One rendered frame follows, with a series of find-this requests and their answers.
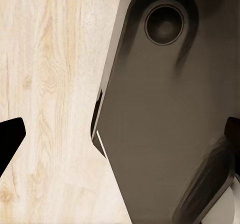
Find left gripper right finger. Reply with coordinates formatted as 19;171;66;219
224;117;240;157

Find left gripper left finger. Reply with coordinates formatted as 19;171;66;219
0;117;26;177

